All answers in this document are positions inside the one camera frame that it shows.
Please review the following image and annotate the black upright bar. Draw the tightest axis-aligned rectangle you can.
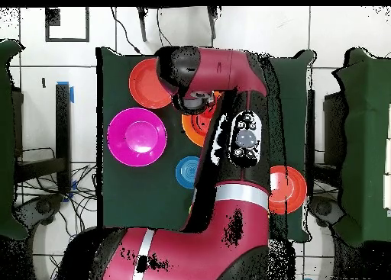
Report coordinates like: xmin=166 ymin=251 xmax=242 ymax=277
xmin=306 ymin=89 xmax=315 ymax=171

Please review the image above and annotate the large pink bowl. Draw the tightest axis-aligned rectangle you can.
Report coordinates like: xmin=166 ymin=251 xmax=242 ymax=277
xmin=106 ymin=107 xmax=168 ymax=168

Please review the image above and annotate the green cloth covered table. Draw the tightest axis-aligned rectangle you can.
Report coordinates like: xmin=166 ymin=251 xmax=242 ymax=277
xmin=0 ymin=39 xmax=30 ymax=241
xmin=332 ymin=47 xmax=391 ymax=247

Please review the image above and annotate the large red bowl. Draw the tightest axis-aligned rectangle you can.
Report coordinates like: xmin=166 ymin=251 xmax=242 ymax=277
xmin=128 ymin=57 xmax=174 ymax=110
xmin=268 ymin=165 xmax=308 ymax=216

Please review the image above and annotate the black post with blue tape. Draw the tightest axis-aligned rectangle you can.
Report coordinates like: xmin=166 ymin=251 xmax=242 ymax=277
xmin=55 ymin=82 xmax=75 ymax=194

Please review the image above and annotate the small red bowl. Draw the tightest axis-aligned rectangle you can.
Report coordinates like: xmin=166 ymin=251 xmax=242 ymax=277
xmin=190 ymin=113 xmax=215 ymax=137

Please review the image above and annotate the black square frame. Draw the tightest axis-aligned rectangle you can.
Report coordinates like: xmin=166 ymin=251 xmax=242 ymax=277
xmin=44 ymin=7 xmax=90 ymax=43

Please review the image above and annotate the dark green table cloth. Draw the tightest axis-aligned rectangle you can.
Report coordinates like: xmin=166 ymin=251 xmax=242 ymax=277
xmin=95 ymin=47 xmax=317 ymax=242

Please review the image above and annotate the black stand leg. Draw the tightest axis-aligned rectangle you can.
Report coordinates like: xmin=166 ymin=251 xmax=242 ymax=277
xmin=206 ymin=6 xmax=218 ymax=40
xmin=136 ymin=7 xmax=148 ymax=43

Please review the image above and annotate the large orange bowl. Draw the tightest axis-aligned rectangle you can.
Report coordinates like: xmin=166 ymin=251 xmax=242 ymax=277
xmin=181 ymin=90 xmax=223 ymax=148

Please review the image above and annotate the black cable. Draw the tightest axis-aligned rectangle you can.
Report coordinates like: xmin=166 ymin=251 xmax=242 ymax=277
xmin=110 ymin=7 xmax=143 ymax=56

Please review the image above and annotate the red cup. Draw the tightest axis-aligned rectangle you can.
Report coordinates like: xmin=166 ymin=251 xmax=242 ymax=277
xmin=201 ymin=96 xmax=221 ymax=120

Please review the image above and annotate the tangle of black cables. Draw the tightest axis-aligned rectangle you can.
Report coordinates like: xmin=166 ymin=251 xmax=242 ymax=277
xmin=15 ymin=163 xmax=99 ymax=280

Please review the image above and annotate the black round device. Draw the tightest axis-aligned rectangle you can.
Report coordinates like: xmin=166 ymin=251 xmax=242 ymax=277
xmin=13 ymin=193 xmax=63 ymax=229
xmin=308 ymin=194 xmax=344 ymax=229

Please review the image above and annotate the blue bowl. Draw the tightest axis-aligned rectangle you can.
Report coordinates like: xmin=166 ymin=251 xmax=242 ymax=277
xmin=174 ymin=156 xmax=201 ymax=190

